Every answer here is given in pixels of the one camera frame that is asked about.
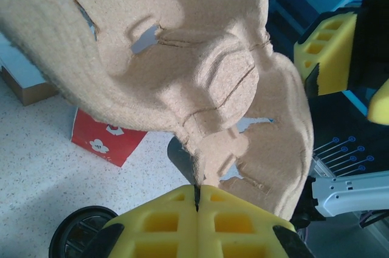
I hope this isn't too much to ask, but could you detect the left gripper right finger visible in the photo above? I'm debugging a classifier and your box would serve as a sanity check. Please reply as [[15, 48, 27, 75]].
[[197, 184, 315, 258]]

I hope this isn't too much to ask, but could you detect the white red printed paper bag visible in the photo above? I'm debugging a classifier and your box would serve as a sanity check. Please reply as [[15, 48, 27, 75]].
[[71, 108, 150, 168]]

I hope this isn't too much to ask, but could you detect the black cup lid stack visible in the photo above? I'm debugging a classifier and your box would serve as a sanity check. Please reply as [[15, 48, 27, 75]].
[[48, 205, 119, 258]]

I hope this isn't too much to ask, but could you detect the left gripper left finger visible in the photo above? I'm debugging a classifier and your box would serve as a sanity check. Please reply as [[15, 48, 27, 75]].
[[83, 184, 199, 258]]

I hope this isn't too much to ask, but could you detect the tan pulp cup carrier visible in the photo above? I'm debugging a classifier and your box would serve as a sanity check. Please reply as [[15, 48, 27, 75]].
[[0, 0, 315, 222]]

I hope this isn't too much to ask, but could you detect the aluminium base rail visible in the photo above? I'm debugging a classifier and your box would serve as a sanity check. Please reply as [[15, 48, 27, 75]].
[[311, 153, 338, 180]]

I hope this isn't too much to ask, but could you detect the white napkin stack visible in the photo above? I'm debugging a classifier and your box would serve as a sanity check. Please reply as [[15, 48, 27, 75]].
[[0, 63, 59, 107]]

